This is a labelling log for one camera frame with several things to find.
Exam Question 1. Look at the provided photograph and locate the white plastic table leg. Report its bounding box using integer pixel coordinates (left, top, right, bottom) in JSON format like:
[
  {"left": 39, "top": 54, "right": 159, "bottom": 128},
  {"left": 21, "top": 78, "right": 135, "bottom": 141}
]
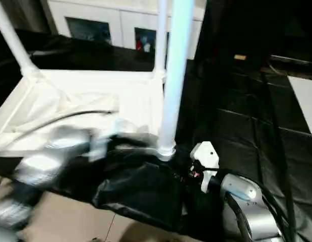
[
  {"left": 153, "top": 0, "right": 169, "bottom": 79},
  {"left": 157, "top": 0, "right": 196, "bottom": 162},
  {"left": 0, "top": 0, "right": 38, "bottom": 76}
]

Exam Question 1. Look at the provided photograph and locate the black work mat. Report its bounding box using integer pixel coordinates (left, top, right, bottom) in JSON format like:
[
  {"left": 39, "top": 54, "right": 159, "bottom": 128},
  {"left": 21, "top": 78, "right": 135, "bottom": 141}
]
[{"left": 0, "top": 28, "right": 312, "bottom": 242}]

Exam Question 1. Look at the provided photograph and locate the flat white board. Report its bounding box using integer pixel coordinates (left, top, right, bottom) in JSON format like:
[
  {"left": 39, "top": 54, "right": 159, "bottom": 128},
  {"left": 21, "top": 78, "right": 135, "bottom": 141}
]
[{"left": 288, "top": 76, "right": 312, "bottom": 147}]

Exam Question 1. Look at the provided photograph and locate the white cabinet with glass doors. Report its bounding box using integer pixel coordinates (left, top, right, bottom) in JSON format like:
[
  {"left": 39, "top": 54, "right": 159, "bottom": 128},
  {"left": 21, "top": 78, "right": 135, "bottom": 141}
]
[{"left": 47, "top": 0, "right": 207, "bottom": 60}]

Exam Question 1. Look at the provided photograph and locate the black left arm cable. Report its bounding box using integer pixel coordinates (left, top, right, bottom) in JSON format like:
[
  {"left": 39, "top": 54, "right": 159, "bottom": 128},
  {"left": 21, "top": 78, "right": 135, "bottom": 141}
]
[{"left": 10, "top": 108, "right": 118, "bottom": 137}]

